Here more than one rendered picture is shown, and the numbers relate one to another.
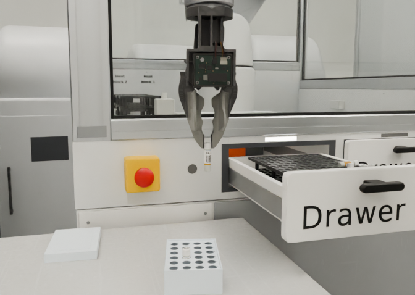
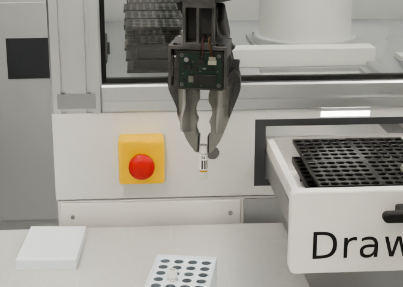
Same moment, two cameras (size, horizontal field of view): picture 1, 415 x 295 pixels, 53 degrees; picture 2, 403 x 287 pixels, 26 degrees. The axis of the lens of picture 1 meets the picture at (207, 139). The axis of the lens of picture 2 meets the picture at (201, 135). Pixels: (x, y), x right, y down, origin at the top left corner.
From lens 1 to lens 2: 0.51 m
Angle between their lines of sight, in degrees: 14
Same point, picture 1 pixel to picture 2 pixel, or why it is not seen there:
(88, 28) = not seen: outside the picture
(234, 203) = (273, 201)
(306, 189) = (316, 211)
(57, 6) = not seen: outside the picture
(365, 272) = not seen: outside the picture
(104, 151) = (92, 126)
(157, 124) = (164, 92)
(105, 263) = (84, 275)
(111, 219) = (102, 214)
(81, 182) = (63, 166)
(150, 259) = (138, 275)
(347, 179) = (374, 202)
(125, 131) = (120, 100)
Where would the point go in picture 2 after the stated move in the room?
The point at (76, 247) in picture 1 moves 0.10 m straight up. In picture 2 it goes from (52, 254) to (49, 189)
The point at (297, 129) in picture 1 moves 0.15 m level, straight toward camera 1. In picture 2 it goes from (370, 101) to (348, 124)
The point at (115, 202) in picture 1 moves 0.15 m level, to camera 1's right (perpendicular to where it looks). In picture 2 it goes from (108, 193) to (198, 199)
